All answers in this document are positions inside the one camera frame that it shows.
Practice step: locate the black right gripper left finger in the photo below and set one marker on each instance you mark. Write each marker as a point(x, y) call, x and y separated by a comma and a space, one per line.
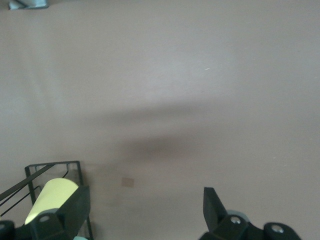
point(70, 215)

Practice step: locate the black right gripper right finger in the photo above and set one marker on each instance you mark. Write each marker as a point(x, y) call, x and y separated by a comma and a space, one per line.
point(215, 215)

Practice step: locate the pale green plastic cup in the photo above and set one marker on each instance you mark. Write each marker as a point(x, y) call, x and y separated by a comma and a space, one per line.
point(81, 237)

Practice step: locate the yellow plastic cup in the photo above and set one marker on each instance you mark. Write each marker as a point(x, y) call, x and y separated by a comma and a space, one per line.
point(50, 197)

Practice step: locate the grey metal camera mount bracket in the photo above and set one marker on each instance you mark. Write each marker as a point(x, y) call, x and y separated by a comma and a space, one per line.
point(30, 3)

